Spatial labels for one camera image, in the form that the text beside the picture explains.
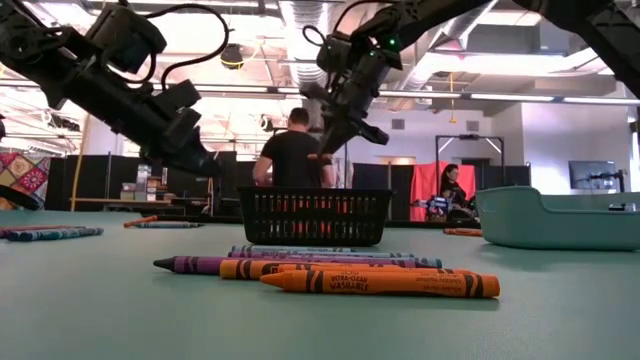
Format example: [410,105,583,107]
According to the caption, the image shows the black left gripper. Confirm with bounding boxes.
[59,67,224,177]

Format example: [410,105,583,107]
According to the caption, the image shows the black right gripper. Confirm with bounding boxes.
[300,47,404,156]

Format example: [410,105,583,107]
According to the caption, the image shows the purple crayon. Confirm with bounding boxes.
[228,249,416,260]
[153,255,419,275]

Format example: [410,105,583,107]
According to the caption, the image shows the stacked storage boxes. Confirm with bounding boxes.
[119,163,169,202]

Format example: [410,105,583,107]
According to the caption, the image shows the black partition panel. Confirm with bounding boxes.
[44,152,239,214]
[352,162,412,222]

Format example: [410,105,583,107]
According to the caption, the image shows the person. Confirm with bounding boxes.
[252,107,336,189]
[438,163,479,222]

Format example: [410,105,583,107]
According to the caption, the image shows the black mesh basket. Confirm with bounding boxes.
[237,186,394,247]

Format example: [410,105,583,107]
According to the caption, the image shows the red curtain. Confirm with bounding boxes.
[409,160,477,222]

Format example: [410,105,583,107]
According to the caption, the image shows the black ceiling dome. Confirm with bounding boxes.
[219,43,245,70]

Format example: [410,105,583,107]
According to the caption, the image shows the wooden bench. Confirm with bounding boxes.
[69,197,174,207]

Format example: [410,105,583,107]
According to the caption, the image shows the blue white device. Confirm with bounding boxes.
[412,195,454,221]

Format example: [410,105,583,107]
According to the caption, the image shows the yellow pole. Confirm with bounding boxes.
[69,113,92,212]

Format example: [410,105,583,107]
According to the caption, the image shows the ceiling light strip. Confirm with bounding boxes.
[562,95,640,106]
[469,92,557,103]

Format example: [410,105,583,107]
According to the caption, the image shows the colourful patchwork quilt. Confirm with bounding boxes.
[0,152,52,211]

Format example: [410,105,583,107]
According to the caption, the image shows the green table mat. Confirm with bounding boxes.
[0,209,640,360]

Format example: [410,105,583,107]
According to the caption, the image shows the teal plastic bin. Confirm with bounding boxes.
[474,185,640,252]

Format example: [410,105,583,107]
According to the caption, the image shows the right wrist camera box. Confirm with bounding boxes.
[314,32,354,75]

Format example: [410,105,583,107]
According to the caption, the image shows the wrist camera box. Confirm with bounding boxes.
[314,32,354,75]
[84,4,169,74]

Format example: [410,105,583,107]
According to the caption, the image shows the black table frame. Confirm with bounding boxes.
[164,213,482,230]

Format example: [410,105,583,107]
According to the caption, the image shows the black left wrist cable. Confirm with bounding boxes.
[144,3,231,91]

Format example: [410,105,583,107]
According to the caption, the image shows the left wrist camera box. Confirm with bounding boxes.
[84,4,169,74]

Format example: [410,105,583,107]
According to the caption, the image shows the black metal stand frame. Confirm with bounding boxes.
[434,133,506,189]

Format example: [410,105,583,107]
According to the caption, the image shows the silver ventilation duct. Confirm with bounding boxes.
[279,0,331,89]

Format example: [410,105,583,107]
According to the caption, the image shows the thick black cable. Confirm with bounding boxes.
[0,183,45,211]

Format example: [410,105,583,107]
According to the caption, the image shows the wall monitor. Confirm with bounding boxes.
[568,160,618,191]

